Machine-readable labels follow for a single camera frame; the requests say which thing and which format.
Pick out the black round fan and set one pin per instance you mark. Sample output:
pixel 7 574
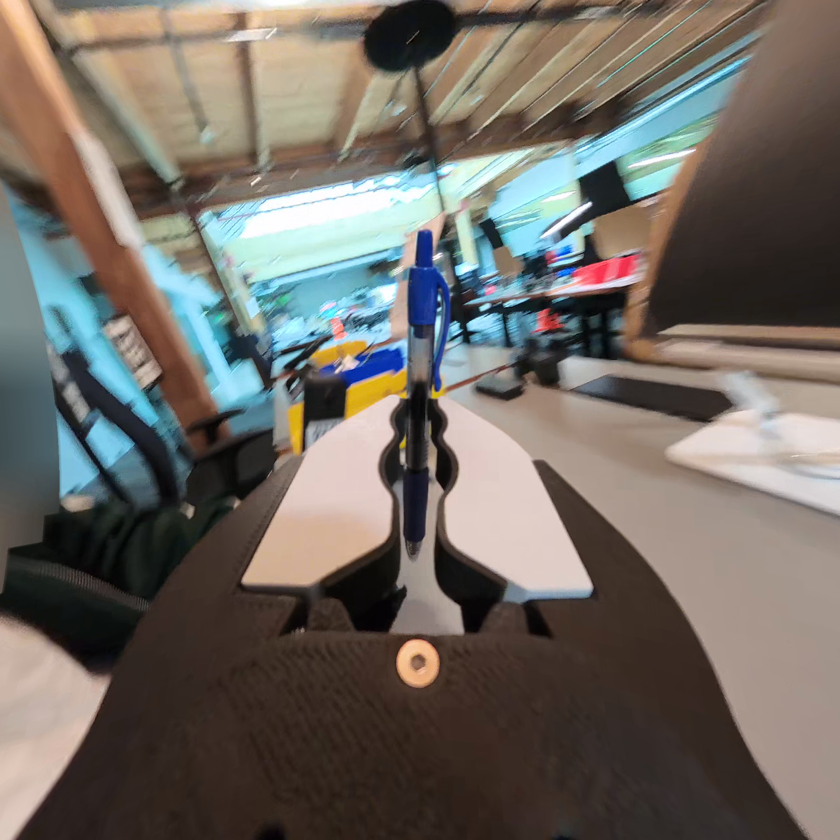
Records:
pixel 410 33

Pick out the tan backed monitor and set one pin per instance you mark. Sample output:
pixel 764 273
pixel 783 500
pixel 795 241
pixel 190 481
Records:
pixel 610 197
pixel 754 229

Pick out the black office chair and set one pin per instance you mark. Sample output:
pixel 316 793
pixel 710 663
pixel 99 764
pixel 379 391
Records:
pixel 216 459

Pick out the white monitor stand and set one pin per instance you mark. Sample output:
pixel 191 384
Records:
pixel 741 453

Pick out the black pole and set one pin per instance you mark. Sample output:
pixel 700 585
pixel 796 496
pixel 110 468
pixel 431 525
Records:
pixel 430 131

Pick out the small orange object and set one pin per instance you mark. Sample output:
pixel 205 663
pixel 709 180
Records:
pixel 547 320

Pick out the red storage bin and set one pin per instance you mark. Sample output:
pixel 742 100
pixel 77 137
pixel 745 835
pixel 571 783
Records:
pixel 607 270

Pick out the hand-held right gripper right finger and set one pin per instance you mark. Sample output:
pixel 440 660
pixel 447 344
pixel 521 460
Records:
pixel 512 518

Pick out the paper note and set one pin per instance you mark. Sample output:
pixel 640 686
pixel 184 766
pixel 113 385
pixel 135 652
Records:
pixel 108 190

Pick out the black desk mat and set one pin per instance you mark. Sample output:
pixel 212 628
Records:
pixel 656 397

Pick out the black framed marker sign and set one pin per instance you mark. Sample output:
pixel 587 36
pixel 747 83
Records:
pixel 134 351

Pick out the blue plastic bin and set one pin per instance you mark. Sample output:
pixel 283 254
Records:
pixel 377 366

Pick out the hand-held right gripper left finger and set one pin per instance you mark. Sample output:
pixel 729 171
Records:
pixel 315 518

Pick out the light bar on black stand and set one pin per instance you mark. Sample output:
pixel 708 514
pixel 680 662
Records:
pixel 568 220

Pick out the wooden post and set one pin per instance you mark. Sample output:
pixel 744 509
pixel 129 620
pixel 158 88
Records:
pixel 85 229

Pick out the flat black device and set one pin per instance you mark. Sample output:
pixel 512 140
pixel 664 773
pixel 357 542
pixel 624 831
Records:
pixel 500 388

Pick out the black battery charger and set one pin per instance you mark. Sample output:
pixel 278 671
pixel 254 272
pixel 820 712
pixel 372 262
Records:
pixel 541 364

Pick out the dark green jacket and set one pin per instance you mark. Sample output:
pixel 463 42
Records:
pixel 98 571

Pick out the yellow plastic bin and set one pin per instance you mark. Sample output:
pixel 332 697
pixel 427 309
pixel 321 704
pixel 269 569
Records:
pixel 367 394

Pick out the blue pen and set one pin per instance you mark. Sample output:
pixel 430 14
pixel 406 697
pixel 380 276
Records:
pixel 418 394

